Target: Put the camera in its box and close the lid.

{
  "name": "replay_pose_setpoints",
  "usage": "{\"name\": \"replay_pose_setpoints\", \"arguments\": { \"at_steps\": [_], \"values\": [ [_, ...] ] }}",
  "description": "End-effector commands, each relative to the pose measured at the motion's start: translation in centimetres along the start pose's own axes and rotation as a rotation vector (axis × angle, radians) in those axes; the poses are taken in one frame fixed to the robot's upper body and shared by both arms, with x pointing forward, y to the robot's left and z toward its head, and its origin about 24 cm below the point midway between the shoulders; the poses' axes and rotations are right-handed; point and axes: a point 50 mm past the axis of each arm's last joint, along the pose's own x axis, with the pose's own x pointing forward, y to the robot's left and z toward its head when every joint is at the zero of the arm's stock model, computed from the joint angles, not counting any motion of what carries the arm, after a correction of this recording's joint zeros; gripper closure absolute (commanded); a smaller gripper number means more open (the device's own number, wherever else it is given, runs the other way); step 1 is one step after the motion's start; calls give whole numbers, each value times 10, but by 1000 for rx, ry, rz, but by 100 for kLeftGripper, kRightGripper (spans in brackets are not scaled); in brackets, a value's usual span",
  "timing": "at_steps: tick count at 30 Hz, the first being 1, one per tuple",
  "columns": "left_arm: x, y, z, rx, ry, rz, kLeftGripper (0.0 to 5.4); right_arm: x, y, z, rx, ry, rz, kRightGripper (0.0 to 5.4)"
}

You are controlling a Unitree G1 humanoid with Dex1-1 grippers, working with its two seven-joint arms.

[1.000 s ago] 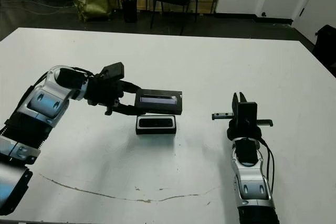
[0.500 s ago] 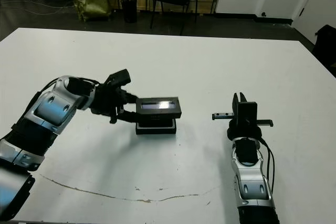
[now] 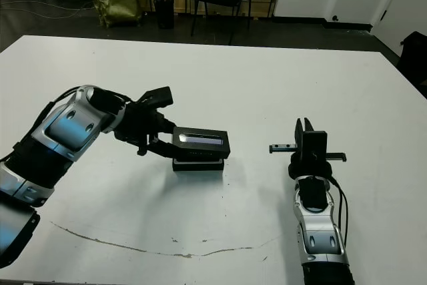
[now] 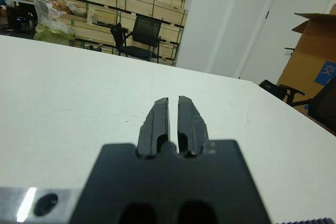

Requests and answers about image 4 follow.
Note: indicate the black mesh office chair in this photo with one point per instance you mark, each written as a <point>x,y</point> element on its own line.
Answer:
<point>143,35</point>

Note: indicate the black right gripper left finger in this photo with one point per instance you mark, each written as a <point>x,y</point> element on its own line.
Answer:
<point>155,129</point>

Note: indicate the large brown cardboard box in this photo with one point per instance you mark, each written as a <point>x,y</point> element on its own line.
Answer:
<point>309,58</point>

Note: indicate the yellow-green sack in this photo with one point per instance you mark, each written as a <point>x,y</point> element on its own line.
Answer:
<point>53,36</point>

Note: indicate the black armchair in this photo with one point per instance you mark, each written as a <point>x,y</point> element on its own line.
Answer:
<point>325,103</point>

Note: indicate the black computer tower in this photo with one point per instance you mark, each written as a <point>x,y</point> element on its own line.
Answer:
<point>21,19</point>

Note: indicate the orange packet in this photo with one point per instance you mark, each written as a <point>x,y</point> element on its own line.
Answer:
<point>60,5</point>

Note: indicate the white door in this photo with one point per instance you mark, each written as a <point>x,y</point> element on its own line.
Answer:
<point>296,3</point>

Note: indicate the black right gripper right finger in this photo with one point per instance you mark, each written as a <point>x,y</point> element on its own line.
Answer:
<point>190,127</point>

